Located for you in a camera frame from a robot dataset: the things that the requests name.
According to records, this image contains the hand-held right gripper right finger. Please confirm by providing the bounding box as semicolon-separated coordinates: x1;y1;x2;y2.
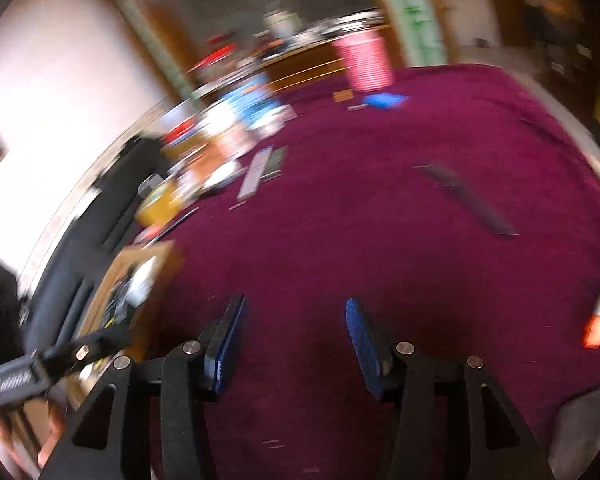
346;298;556;480

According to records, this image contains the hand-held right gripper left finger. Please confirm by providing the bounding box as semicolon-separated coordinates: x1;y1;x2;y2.
40;294;247;480

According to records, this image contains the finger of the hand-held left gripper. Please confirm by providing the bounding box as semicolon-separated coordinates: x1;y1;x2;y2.
40;327;133;376

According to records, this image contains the shallow cardboard box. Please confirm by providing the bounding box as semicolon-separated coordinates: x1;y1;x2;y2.
74;240;177;361

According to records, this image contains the large white charger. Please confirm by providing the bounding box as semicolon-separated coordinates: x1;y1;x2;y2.
127;259;157;307

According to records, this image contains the long black pen pale tip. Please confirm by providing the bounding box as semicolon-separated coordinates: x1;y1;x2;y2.
414;160;519;237

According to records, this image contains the person's left hand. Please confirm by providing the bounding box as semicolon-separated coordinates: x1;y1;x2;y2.
0;400;68;471

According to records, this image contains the purple velvet tablecloth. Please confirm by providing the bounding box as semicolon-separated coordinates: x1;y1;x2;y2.
130;62;600;480

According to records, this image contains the thin black rod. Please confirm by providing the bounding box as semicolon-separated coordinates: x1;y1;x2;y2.
159;207;201;237

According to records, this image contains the yellow tape roll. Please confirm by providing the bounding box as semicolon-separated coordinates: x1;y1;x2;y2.
134;179;182;227

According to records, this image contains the white stick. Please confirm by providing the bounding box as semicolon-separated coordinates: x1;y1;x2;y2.
236;145;274;199

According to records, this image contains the clear jar orange label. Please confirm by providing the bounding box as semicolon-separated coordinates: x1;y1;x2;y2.
207;124;249;167

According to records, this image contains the white blue box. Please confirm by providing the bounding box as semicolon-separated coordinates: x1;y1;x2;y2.
252;104;299;139

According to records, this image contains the blue lighter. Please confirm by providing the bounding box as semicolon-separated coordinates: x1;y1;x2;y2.
363;91;410;110

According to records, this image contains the large jar blue label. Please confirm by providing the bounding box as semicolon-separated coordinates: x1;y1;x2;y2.
219;72;277;122

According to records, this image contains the wooden sideboard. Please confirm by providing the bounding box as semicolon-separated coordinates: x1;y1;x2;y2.
259;41;352;94

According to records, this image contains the pink knit covered bottle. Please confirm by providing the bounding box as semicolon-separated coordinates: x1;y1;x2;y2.
332;29;395;92

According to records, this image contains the bamboo painted panel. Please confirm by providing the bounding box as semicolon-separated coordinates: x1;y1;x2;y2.
364;0;447;67
104;0;197;102

